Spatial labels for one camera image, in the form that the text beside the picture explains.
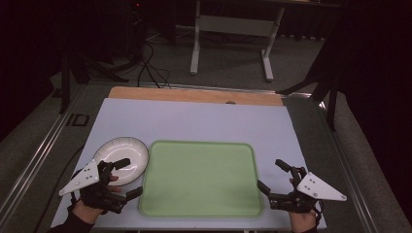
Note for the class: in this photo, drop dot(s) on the wooden table board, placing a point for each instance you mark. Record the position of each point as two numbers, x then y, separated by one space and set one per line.
194 95

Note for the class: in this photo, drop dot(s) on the white desk frame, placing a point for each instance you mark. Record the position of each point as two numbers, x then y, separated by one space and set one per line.
236 26

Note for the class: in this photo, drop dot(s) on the person's right hand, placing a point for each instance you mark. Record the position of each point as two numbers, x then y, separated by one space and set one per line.
302 221

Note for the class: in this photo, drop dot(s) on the white plate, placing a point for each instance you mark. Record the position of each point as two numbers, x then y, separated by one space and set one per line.
128 152

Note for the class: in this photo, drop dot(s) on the metal floor rail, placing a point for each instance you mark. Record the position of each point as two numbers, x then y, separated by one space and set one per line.
351 181
35 158

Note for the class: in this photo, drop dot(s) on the black stand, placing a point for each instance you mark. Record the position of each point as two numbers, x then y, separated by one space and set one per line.
66 84
332 97

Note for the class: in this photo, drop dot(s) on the green tray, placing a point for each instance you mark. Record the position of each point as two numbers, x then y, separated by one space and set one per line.
200 178

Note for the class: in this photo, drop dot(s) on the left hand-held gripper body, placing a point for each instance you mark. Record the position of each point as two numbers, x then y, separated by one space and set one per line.
85 176

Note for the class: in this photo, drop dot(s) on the black floor bracket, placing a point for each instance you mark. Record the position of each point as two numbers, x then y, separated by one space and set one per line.
77 120

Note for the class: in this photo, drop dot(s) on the white table mat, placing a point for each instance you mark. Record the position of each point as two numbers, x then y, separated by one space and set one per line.
194 123

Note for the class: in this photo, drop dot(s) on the person's left hand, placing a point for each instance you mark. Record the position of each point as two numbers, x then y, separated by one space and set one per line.
85 213

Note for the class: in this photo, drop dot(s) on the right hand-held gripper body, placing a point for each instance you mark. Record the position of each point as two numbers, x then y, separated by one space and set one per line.
319 189

